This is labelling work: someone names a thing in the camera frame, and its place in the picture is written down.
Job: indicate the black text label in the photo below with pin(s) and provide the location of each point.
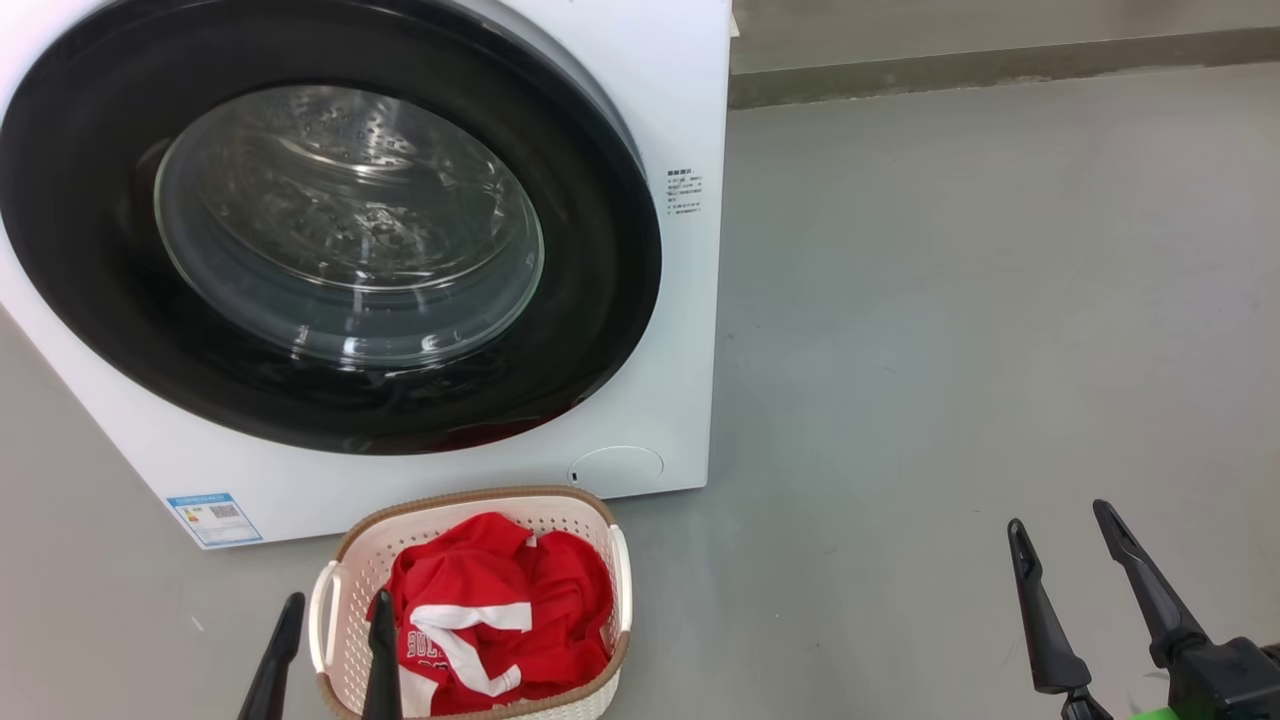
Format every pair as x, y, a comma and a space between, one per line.
685, 192

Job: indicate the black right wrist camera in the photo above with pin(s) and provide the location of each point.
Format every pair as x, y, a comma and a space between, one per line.
1230, 680

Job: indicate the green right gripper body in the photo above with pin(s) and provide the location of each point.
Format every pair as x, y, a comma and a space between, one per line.
1158, 714

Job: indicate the washing machine glass door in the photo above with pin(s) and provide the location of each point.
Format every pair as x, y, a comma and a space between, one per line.
90, 250

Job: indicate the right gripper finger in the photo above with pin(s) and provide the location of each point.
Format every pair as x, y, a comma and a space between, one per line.
1050, 640
1150, 600

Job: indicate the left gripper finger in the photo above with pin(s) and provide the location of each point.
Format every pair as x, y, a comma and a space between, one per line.
272, 680
382, 680

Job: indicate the cream perforated laundry basket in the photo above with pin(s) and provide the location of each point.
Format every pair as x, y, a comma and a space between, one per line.
350, 600

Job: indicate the blue energy label sticker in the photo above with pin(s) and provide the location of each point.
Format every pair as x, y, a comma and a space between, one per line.
215, 520

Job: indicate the red and white garment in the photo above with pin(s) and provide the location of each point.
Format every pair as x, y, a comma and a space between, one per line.
480, 570

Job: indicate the white washing machine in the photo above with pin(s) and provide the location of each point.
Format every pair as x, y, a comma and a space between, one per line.
680, 350

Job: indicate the round white filter cover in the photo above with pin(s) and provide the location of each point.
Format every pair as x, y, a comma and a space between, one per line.
615, 472

